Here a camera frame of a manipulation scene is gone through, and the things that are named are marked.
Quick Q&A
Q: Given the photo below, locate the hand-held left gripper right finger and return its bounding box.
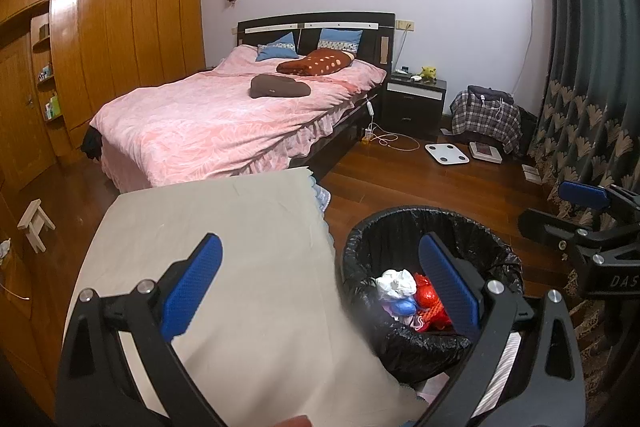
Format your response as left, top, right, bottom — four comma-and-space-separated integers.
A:
418, 232, 587, 427

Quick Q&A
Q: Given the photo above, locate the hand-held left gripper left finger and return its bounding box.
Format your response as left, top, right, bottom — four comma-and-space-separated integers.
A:
56, 232, 224, 427

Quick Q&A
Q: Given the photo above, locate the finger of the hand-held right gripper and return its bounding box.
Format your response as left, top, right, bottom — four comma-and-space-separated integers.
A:
517, 207, 640, 264
557, 179, 640, 220

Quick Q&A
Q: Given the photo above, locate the orange mesh bag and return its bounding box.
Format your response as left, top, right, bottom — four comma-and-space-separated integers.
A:
415, 287, 453, 333

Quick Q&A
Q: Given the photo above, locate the blue glove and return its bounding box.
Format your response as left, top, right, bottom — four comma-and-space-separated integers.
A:
390, 297, 420, 320

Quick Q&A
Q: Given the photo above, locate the white tissue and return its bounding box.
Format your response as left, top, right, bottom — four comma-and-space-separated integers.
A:
376, 269, 417, 303

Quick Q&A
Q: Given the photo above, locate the trash bin with black bag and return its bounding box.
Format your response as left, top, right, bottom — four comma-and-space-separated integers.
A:
341, 206, 525, 383

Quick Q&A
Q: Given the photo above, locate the person's striped clothing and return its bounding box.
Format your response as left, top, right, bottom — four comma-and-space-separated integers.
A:
470, 332, 526, 427

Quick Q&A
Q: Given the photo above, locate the beige tablecloth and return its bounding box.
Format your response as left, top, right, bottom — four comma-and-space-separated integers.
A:
64, 167, 431, 427

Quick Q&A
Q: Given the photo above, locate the black bag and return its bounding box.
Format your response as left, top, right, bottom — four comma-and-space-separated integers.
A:
515, 107, 541, 158

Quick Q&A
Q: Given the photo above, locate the white scale with red panel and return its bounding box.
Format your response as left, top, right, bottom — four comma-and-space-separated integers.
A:
468, 141, 504, 165

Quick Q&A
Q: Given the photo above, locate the white bathroom scale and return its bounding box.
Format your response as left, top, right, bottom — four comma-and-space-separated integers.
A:
425, 143, 471, 166

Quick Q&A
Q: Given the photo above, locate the plaid cloth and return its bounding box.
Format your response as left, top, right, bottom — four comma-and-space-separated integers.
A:
450, 89, 523, 152

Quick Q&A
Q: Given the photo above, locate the dark patterned curtain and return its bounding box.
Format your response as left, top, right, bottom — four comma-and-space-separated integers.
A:
530, 0, 640, 383

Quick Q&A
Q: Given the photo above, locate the dark grey bag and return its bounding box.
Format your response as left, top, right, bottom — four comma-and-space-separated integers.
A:
467, 85, 516, 105

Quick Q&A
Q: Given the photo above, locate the blue quilted mat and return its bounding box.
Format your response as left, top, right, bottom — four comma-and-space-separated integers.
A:
307, 177, 333, 212

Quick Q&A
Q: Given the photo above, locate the pink duvet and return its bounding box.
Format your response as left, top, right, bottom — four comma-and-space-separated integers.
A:
90, 44, 390, 188

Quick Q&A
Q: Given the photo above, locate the small wooden stool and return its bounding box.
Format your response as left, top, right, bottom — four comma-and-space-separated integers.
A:
16, 199, 56, 254

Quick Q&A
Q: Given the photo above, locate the black cloth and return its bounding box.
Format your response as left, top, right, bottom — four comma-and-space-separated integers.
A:
81, 124, 105, 160

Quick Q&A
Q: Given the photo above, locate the wooden desk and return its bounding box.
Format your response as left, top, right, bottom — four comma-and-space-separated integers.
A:
0, 187, 61, 413

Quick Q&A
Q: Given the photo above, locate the dark nightstand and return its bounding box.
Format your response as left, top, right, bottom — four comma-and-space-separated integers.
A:
384, 74, 447, 140

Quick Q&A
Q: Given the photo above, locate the brown cushion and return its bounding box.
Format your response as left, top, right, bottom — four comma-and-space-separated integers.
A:
250, 74, 312, 99

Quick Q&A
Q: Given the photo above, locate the wooden door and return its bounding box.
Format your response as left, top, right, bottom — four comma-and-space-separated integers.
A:
0, 32, 58, 188

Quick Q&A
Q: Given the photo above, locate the blue pillow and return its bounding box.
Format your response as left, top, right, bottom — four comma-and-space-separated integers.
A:
255, 33, 301, 62
318, 28, 363, 54

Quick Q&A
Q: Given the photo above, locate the red dotted pillow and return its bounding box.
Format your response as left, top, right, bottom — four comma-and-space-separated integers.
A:
276, 48, 357, 76

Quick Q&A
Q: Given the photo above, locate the dark wooden bed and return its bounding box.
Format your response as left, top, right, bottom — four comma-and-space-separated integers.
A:
82, 12, 397, 188

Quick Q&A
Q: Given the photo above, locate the wooden wardrobe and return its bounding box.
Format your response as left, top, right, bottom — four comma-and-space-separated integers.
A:
0, 0, 206, 168

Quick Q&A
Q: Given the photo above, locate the white floor cable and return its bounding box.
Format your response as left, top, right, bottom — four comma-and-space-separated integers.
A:
370, 127, 421, 152

